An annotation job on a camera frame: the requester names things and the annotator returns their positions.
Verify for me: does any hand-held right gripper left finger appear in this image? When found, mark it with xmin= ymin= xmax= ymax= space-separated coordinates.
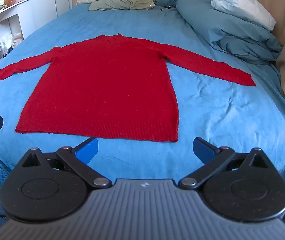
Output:
xmin=21 ymin=137 xmax=113 ymax=189

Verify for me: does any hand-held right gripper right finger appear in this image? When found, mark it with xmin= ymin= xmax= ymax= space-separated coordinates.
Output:
xmin=179 ymin=137 xmax=269 ymax=190

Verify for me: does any red knit sweater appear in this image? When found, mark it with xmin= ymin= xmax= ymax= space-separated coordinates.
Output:
xmin=0 ymin=33 xmax=256 ymax=143

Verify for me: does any bed with blue sheet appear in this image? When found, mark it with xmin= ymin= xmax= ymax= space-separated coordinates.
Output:
xmin=0 ymin=3 xmax=285 ymax=183

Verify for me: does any white shelf unit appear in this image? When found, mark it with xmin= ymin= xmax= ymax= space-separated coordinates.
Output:
xmin=0 ymin=0 xmax=36 ymax=78

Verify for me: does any blue duvet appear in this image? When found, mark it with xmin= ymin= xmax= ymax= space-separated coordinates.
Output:
xmin=176 ymin=0 xmax=283 ymax=66

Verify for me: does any white wardrobe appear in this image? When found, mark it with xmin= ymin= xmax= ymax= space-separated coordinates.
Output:
xmin=26 ymin=0 xmax=77 ymax=40

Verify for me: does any green pillow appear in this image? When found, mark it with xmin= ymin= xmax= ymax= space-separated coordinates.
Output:
xmin=88 ymin=0 xmax=155 ymax=12

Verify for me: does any white pillow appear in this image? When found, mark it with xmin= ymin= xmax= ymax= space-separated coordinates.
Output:
xmin=210 ymin=0 xmax=276 ymax=32

